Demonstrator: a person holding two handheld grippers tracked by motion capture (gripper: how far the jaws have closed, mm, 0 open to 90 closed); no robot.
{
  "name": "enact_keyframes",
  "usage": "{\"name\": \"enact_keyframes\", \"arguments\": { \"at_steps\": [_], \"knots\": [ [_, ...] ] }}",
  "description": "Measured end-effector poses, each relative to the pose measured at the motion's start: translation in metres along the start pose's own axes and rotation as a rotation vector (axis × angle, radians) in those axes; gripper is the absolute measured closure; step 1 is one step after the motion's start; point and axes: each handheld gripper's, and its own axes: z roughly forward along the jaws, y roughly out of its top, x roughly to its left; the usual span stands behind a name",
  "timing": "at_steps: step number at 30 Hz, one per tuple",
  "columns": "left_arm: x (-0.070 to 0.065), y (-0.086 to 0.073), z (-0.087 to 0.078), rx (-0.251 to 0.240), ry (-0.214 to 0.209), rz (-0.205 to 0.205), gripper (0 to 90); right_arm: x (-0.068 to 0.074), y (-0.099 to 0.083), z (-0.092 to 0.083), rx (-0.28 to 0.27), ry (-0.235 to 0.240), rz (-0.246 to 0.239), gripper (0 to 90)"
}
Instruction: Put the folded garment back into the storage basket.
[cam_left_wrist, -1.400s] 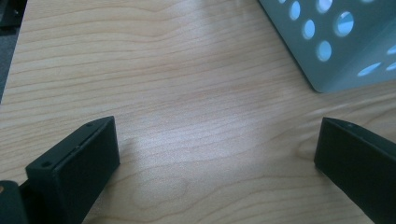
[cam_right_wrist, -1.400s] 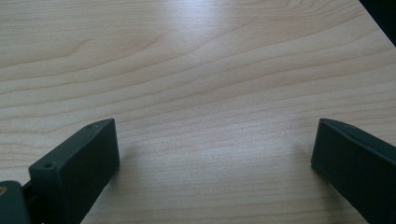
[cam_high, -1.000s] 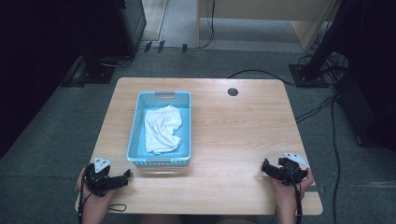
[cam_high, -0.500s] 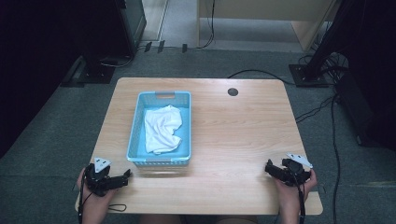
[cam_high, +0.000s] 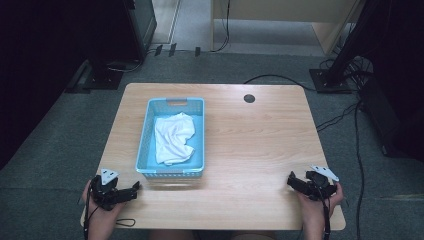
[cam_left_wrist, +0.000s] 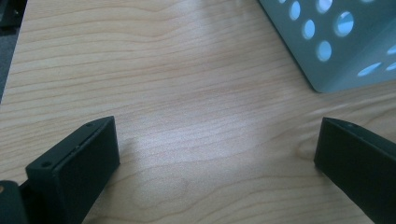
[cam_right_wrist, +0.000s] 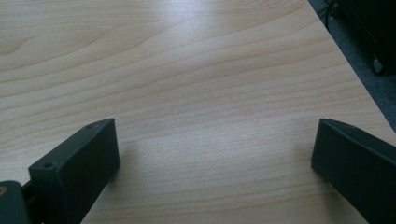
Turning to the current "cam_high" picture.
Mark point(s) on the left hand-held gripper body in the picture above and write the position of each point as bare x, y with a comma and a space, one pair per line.
105, 195

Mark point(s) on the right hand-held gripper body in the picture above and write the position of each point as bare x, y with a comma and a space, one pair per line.
320, 186

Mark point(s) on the light blue plastic basket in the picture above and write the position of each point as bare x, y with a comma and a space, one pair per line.
146, 140

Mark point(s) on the white cloth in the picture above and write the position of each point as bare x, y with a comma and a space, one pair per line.
173, 136

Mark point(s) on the person's right hand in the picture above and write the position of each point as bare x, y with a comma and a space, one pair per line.
311, 206

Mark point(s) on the person's left hand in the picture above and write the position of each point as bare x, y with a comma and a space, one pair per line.
100, 216

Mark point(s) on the person's left leg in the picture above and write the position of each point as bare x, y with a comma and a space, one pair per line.
170, 235

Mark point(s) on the person's leg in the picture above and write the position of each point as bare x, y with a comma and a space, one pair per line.
255, 236
170, 235

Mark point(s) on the person's right leg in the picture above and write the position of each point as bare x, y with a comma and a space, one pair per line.
255, 236

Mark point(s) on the dark round table grommet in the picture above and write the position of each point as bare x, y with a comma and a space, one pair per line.
249, 98

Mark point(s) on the black stand with square base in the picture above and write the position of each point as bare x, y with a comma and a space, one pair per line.
333, 81

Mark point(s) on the black stand with flat base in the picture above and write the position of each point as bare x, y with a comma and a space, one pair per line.
100, 80

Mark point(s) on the small black floor block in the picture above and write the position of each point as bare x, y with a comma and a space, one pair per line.
158, 50
197, 51

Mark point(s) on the dark curtain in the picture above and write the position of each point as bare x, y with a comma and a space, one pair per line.
40, 66

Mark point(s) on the grey-green cabinet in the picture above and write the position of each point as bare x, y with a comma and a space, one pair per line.
145, 23

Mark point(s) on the light wooden desk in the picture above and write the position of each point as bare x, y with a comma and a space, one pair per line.
286, 8

